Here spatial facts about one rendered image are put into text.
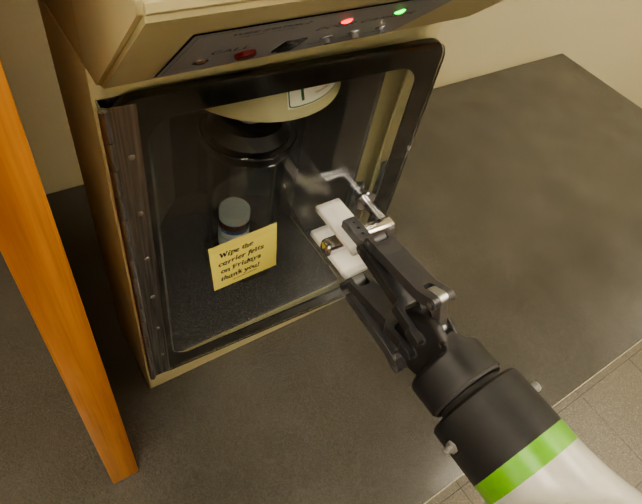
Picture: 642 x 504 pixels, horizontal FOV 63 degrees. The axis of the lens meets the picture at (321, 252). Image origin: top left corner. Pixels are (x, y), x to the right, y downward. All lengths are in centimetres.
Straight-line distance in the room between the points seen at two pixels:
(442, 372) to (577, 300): 57
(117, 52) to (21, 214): 10
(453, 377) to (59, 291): 31
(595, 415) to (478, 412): 172
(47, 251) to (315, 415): 48
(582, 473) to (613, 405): 177
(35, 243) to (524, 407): 36
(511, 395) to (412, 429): 32
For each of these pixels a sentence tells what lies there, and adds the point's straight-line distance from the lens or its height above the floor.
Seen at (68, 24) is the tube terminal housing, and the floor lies 143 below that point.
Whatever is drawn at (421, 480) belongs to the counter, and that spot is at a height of 94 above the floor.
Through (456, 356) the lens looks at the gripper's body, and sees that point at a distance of 47.
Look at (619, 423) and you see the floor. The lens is 220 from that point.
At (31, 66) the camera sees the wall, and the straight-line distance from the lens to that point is 88.
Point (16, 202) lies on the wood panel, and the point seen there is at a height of 140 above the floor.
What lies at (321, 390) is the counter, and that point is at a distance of 75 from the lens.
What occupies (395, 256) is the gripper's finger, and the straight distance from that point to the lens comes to 49.
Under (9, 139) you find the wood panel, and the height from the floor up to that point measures 144.
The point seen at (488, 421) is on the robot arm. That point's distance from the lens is 45.
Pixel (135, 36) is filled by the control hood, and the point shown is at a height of 148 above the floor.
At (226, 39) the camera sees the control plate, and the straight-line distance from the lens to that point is 30.
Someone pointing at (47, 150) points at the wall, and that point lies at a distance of 97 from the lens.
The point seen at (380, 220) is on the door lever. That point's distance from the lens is 58.
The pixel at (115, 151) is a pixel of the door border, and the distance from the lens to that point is 41.
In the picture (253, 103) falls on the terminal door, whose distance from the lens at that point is 43.
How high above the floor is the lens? 161
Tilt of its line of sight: 50 degrees down
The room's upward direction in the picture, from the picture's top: 14 degrees clockwise
